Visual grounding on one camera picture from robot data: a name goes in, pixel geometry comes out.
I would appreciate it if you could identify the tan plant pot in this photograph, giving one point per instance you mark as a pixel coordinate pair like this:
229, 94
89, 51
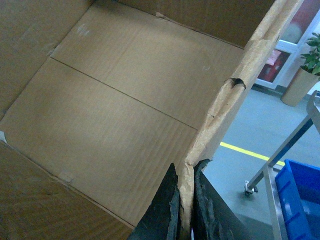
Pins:
300, 85

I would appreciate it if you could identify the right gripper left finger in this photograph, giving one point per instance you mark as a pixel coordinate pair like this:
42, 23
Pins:
161, 219

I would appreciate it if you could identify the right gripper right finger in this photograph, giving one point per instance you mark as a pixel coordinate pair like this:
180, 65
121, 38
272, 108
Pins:
212, 219

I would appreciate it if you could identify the green potted plant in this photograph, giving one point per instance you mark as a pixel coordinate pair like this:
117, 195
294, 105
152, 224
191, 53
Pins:
312, 58

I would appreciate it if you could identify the brown cardboard box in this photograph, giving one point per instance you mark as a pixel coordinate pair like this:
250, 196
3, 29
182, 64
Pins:
99, 97

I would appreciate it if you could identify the blue plastic bin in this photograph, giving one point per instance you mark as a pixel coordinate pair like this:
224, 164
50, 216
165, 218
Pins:
298, 187

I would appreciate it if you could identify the stainless steel cart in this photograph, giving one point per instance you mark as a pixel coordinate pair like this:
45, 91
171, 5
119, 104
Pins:
268, 174

